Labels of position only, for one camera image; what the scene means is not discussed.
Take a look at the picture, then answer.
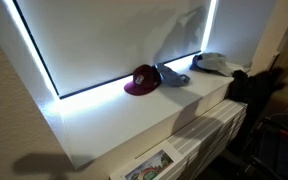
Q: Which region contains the black cloth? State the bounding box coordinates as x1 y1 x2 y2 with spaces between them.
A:
227 68 285 111

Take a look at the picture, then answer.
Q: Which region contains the maroon baseball cap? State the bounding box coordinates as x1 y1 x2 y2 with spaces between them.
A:
124 64 161 96

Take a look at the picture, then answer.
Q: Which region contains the grey blue cap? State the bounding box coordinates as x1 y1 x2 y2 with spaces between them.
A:
156 63 190 87

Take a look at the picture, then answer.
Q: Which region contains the dark blue cap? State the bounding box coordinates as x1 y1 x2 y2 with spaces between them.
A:
190 55 202 70

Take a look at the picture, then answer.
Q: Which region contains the light grey baseball cap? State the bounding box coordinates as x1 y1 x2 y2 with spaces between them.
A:
196 53 248 77

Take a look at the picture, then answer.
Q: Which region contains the white roller blind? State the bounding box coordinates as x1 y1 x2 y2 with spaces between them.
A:
13 0 211 98

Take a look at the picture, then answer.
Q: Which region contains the white radiator heater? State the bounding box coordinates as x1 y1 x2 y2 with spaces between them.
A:
135 98 248 180

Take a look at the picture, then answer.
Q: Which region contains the black red cart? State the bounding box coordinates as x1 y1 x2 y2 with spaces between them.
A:
243 114 288 180

